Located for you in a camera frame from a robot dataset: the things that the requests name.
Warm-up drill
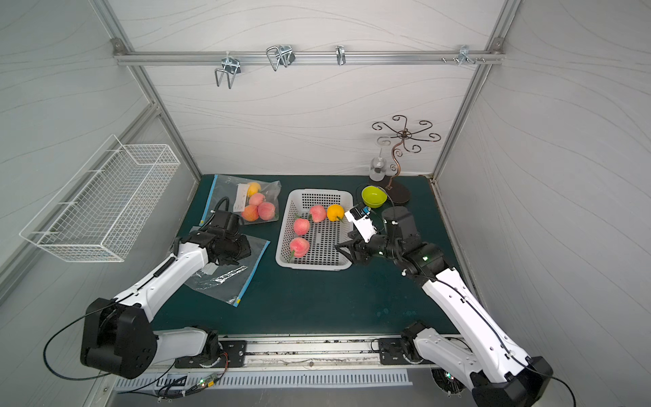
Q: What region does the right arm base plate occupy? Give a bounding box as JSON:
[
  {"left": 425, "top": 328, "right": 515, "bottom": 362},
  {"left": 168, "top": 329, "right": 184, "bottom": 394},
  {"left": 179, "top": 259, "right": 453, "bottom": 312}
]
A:
[{"left": 377, "top": 337, "right": 423, "bottom": 366}]

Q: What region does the white vent strip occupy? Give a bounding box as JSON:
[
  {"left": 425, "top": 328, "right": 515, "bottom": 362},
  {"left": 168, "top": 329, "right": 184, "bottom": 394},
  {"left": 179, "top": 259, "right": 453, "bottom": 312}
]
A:
[{"left": 115, "top": 369, "right": 413, "bottom": 392}]

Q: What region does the small metal hook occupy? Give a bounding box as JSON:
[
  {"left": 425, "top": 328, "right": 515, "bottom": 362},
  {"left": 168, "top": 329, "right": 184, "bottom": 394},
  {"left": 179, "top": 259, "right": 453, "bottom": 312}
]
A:
[{"left": 335, "top": 45, "right": 346, "bottom": 66}]

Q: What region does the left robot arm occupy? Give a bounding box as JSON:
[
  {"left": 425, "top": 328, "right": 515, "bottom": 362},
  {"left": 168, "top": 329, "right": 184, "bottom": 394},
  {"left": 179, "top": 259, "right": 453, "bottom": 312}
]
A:
[{"left": 80, "top": 210, "right": 251, "bottom": 379}]

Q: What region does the yellow peach back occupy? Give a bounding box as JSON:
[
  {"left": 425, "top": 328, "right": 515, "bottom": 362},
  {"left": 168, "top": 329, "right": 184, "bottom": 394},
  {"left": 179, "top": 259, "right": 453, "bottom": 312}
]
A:
[{"left": 327, "top": 205, "right": 345, "bottom": 222}]

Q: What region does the orange red peach front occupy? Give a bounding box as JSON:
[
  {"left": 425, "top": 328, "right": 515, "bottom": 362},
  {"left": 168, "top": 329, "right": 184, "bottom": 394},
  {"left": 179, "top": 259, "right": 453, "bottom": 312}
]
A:
[{"left": 241, "top": 205, "right": 259, "bottom": 222}]

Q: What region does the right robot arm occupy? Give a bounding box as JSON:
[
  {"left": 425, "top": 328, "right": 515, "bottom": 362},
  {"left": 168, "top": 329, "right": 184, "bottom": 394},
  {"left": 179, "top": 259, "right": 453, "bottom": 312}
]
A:
[{"left": 335, "top": 206, "right": 554, "bottom": 406}]

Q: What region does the green plastic bowl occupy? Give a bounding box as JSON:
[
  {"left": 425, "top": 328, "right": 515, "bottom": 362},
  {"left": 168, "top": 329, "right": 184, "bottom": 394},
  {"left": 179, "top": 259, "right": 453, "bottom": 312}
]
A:
[{"left": 361, "top": 185, "right": 388, "bottom": 209}]

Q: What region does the metal hook centre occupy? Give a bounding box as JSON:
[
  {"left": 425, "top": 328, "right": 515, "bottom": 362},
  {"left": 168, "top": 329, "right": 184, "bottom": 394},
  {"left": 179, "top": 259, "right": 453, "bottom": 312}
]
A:
[{"left": 265, "top": 45, "right": 296, "bottom": 71}]

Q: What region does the clear zip-top bag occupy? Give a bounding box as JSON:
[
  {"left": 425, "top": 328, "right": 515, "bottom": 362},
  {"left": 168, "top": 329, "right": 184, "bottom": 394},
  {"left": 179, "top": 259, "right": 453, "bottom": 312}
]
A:
[
  {"left": 199, "top": 175, "right": 281, "bottom": 226},
  {"left": 185, "top": 236, "right": 270, "bottom": 307}
]

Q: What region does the metal double hook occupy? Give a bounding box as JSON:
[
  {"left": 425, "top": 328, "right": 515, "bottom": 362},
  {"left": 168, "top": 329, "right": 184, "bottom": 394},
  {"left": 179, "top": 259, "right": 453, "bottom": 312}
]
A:
[{"left": 215, "top": 54, "right": 242, "bottom": 89}]

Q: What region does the pink peach back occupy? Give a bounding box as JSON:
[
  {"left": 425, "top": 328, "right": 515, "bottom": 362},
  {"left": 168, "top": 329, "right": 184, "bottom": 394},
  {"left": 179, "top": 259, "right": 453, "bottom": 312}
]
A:
[{"left": 310, "top": 205, "right": 327, "bottom": 223}]

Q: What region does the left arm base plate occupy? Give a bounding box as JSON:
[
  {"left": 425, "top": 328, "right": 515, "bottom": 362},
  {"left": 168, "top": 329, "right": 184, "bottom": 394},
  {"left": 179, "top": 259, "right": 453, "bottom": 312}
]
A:
[{"left": 174, "top": 340, "right": 248, "bottom": 369}]

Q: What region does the white wire wall basket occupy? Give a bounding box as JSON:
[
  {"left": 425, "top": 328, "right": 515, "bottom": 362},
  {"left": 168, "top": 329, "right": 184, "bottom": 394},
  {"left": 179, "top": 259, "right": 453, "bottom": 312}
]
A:
[{"left": 20, "top": 135, "right": 180, "bottom": 263}]

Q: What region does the metal hook right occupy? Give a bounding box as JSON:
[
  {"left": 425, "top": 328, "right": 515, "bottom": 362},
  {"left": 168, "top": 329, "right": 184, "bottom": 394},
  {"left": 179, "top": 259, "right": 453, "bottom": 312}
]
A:
[{"left": 441, "top": 46, "right": 486, "bottom": 66}]

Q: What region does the aluminium top rail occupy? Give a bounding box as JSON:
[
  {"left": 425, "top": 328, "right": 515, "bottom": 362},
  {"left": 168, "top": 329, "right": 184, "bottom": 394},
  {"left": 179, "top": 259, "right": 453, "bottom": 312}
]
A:
[{"left": 114, "top": 49, "right": 505, "bottom": 67}]

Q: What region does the white plastic perforated basket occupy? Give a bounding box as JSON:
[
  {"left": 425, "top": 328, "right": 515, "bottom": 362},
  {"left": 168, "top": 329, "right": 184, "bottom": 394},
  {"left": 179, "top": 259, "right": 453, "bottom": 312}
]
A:
[{"left": 276, "top": 189, "right": 354, "bottom": 271}]

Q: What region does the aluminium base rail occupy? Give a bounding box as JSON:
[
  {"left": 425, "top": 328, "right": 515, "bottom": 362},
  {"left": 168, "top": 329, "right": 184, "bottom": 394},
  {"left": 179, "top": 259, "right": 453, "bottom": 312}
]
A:
[{"left": 136, "top": 333, "right": 520, "bottom": 372}]

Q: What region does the brown metal hook stand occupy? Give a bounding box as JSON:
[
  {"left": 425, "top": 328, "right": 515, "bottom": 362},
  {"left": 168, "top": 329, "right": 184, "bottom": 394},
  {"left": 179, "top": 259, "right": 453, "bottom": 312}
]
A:
[{"left": 371, "top": 115, "right": 442, "bottom": 205}]

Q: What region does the orange yellow peach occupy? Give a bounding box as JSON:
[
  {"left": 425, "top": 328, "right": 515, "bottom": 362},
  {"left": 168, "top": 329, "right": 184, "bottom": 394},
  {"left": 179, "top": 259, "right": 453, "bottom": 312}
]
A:
[{"left": 247, "top": 182, "right": 262, "bottom": 198}]

